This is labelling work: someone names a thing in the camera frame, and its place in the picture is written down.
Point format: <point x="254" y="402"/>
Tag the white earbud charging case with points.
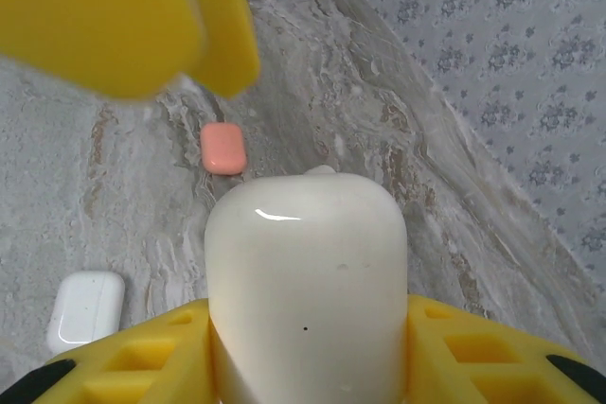
<point x="308" y="281"/>
<point x="85" y="309"/>

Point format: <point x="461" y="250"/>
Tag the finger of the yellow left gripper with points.
<point x="94" y="6"/>

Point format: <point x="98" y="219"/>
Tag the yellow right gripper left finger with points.
<point x="94" y="385"/>

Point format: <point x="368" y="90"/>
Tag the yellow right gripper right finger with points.
<point x="421" y="366"/>

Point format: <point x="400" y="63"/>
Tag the pink earbud charging case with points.
<point x="222" y="148"/>

